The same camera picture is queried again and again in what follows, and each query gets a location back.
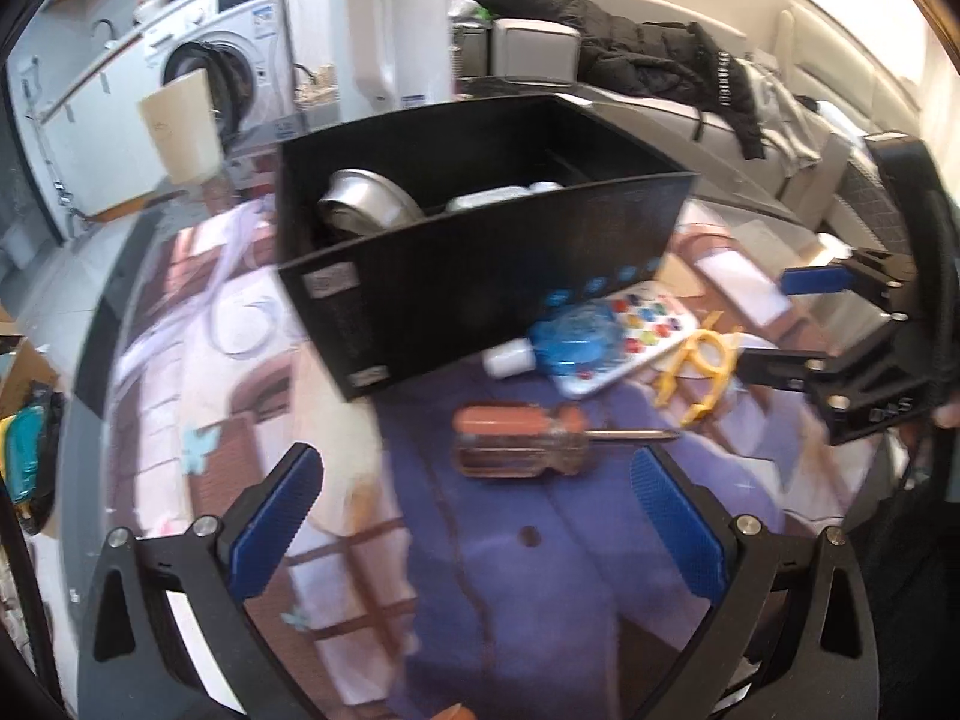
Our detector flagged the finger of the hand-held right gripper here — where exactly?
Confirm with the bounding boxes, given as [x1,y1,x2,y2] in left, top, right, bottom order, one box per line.
[780,256,899,317]
[739,321,902,395]

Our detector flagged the white green plastic case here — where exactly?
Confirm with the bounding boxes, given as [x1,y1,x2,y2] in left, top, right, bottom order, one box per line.
[444,181,565,215]

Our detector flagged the metal bowl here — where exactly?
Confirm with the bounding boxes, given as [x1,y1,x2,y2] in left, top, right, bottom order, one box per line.
[316,169,425,241]

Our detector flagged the yellow teal bag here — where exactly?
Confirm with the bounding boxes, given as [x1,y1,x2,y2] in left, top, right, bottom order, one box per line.
[0,382,65,533]

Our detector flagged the grey white garment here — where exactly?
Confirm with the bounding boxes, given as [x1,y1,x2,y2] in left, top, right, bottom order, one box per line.
[739,52,852,170]

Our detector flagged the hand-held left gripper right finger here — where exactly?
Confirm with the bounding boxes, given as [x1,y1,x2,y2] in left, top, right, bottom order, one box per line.
[630,444,878,720]

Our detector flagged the white electric kettle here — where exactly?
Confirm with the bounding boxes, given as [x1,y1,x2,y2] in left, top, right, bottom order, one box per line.
[326,0,457,121]

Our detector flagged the orange handled screwdriver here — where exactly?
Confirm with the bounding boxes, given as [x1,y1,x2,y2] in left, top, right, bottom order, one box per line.
[452,403,682,479]

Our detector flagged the blue plastic bottle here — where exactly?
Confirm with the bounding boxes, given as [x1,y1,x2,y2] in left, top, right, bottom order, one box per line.
[527,306,627,380]

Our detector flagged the beige cup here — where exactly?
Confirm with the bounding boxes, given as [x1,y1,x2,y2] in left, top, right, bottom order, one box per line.
[136,69,226,185]

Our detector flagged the black puffer jacket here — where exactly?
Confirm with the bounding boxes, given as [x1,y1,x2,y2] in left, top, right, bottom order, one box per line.
[465,0,766,162]

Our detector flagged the light grey sofa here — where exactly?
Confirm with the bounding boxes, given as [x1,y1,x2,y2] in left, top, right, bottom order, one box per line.
[450,0,923,233]

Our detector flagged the black cardboard box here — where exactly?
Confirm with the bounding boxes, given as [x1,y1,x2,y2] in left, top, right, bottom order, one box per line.
[274,94,700,402]

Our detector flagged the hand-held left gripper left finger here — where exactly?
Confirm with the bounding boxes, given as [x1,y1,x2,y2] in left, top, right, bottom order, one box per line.
[79,442,323,720]

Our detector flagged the white remote colourful buttons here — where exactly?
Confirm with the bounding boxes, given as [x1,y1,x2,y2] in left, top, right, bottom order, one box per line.
[555,279,702,400]

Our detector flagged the white lower cabinets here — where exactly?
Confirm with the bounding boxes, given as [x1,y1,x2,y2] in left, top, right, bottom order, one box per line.
[30,52,196,222]

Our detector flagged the yellow plastic ring tool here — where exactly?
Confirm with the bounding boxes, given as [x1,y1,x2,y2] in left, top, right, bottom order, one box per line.
[651,311,743,428]

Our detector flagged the white washing machine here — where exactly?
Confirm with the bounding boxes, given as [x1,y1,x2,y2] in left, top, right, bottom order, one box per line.
[142,0,297,158]

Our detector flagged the white glue bottle red cap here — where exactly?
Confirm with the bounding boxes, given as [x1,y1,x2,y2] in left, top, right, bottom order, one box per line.
[482,340,539,380]

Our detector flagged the grey cube box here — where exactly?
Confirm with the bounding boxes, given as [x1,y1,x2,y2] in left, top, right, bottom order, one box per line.
[491,17,582,82]

